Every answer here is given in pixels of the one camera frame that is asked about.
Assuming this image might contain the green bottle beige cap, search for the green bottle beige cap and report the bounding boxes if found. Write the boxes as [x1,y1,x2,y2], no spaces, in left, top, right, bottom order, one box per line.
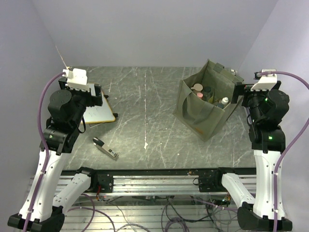
[191,83,203,94]

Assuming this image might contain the aluminium rail frame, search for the aluminium rail frame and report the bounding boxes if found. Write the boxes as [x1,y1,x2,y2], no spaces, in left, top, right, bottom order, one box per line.
[24,169,285,232]

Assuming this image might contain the amber bottle white cap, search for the amber bottle white cap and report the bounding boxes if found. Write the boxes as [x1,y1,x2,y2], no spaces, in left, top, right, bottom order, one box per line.
[221,97,229,105]

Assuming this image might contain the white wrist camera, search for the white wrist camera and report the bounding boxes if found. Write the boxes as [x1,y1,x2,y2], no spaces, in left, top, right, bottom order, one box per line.
[62,68,90,91]
[251,69,278,91]

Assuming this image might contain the tall clear square bottle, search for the tall clear square bottle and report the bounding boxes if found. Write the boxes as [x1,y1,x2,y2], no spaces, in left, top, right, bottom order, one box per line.
[216,102,225,109]

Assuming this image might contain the orange bottle pink cap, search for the orange bottle pink cap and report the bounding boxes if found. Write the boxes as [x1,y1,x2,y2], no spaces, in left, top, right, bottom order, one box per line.
[197,92,204,99]

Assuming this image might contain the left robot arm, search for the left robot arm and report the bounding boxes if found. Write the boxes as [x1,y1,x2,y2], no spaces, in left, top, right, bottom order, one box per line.
[7,84,102,232]

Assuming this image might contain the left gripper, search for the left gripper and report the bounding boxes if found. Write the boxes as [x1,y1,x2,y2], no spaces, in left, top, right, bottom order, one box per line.
[58,77,101,127]

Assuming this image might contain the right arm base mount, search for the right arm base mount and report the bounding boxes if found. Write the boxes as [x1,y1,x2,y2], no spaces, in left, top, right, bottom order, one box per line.
[193,170,225,192]

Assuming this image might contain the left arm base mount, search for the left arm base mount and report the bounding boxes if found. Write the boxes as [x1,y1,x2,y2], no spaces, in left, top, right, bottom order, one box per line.
[98,172,114,193]

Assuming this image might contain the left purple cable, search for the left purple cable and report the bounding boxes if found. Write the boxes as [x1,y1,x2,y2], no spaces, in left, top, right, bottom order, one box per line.
[23,71,68,232]

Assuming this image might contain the short clear yellow bottle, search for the short clear yellow bottle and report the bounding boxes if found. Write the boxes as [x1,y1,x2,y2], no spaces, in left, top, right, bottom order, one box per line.
[203,86,213,98]

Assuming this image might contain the yellow-framed whiteboard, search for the yellow-framed whiteboard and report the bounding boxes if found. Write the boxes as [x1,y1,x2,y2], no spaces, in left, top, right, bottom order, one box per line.
[84,90,118,124]

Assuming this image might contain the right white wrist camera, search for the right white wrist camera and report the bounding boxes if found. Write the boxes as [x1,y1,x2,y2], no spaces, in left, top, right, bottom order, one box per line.
[251,69,278,91]

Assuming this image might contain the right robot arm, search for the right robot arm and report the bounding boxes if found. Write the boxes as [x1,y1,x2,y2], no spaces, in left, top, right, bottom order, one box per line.
[213,82,293,232]

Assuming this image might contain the green canvas bag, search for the green canvas bag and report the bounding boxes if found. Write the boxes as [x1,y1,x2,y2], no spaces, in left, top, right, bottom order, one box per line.
[173,59,244,141]

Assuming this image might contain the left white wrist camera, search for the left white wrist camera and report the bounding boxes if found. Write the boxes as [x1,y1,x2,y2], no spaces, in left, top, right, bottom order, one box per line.
[62,68,90,91]

